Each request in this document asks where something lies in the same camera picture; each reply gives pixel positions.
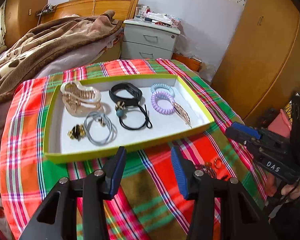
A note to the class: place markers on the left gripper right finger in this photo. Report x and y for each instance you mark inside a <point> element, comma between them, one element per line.
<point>241,218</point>

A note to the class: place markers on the yellow-green cardboard tray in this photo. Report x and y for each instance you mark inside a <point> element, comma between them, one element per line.
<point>152,122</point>

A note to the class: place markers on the gold leaf hair clip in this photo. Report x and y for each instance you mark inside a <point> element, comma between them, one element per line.
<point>182,113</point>

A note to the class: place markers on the wooden wardrobe door right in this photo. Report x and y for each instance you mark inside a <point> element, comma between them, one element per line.
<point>260,70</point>

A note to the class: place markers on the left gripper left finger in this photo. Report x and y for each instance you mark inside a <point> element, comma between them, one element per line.
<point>55,218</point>

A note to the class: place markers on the white bedside drawer cabinet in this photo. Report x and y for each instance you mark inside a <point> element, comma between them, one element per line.
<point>144,40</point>

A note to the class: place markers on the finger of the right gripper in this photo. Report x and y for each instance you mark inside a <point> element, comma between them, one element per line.
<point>253,145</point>
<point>246,129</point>

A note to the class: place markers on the plaid red green tablecloth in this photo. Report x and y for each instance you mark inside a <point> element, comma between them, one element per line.
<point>148,204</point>

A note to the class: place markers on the wooden wardrobe near window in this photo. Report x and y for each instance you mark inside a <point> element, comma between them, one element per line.
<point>20,17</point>

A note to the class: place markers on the brown patterned blanket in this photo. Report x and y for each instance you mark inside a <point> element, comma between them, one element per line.
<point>48,41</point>

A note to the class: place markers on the pink box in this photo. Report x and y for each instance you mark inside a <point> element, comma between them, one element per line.
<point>281,125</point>

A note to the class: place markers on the wooden headboard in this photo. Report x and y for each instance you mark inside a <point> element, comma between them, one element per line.
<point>124,9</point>

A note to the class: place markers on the clutter on nightstand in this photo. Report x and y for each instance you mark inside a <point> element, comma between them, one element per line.
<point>143,13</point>

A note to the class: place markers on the person's right hand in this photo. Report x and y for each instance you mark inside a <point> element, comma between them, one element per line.
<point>292,192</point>

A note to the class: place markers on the orange cardboard box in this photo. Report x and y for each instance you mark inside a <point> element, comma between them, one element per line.
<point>192,64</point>

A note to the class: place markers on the black fitness band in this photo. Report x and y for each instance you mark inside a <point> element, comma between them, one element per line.
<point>125,94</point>

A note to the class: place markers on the large pearl hair claw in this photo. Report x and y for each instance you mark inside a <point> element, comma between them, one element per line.
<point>80,100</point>

